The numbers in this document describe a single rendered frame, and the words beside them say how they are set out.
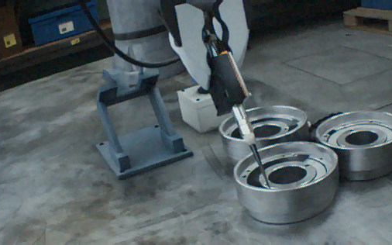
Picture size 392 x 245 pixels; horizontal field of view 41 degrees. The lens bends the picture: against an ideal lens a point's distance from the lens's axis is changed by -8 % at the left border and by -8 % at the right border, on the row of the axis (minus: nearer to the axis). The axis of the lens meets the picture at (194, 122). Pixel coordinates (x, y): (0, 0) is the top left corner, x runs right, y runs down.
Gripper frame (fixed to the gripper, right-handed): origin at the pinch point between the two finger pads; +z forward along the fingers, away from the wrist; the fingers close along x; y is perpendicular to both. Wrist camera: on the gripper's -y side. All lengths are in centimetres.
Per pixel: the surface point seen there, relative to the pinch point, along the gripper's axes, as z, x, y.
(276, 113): 10.1, -10.6, 10.1
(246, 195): 10.1, 2.0, -5.9
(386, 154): 10.3, -13.2, -8.9
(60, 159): 13.3, 15.5, 26.2
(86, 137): 13.3, 10.3, 31.7
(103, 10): 43, -73, 400
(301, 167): 10.4, -5.1, -4.5
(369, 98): 94, -161, 181
